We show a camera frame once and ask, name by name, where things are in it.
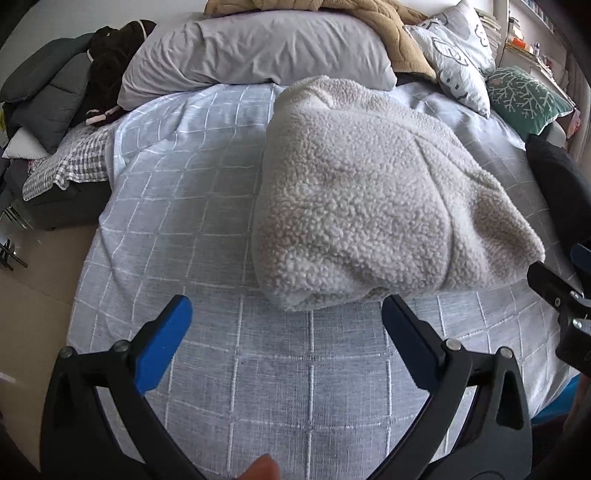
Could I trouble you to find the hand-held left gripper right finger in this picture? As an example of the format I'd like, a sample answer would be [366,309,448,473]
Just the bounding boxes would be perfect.
[365,295,534,480]

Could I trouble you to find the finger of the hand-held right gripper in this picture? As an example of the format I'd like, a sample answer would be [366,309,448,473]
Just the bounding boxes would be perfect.
[527,261,583,321]
[570,244,591,280]

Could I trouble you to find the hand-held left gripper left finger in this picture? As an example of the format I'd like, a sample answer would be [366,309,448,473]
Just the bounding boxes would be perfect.
[41,295,204,480]

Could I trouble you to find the cream fleece jacket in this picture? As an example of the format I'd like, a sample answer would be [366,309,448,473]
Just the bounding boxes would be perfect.
[253,76,546,312]

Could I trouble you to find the person's left hand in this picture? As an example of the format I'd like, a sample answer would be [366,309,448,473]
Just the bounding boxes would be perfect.
[244,453,281,480]

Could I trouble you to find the blue bag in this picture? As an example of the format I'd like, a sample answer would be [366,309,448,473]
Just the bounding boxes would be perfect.
[531,374,583,421]

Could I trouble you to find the black cushion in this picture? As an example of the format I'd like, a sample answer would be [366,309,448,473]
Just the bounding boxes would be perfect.
[525,134,591,241]

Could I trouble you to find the light blue checked duvet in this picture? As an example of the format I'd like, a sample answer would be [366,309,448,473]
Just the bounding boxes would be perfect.
[67,83,583,480]

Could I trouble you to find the dark grey ottoman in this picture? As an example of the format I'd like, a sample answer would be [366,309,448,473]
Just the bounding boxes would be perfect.
[28,182,112,232]

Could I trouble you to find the green coral print pillow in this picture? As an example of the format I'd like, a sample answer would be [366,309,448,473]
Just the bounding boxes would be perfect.
[487,67,574,141]

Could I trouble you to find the black metal stand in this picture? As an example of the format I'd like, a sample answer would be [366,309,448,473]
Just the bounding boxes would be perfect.
[0,237,28,271]

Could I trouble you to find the grey gingham cloth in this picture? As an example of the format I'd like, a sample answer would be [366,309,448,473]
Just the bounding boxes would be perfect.
[22,122,116,201]

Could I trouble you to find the white bookshelf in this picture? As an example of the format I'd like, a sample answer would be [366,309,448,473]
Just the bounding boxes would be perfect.
[478,0,573,88]

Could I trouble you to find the white patterned pillow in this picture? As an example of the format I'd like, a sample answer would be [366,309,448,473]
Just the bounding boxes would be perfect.
[404,0,496,117]

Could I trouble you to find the grey puffer jacket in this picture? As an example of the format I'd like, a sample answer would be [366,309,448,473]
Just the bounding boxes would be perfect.
[0,33,100,148]

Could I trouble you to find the dark brown plush toy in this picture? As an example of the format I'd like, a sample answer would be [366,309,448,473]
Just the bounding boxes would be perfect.
[85,19,158,126]

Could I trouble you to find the tan fleece blanket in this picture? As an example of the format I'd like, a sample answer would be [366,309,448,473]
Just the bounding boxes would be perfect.
[203,0,437,83]

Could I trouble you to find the grey pillow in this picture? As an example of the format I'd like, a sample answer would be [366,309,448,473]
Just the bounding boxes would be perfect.
[117,9,398,109]

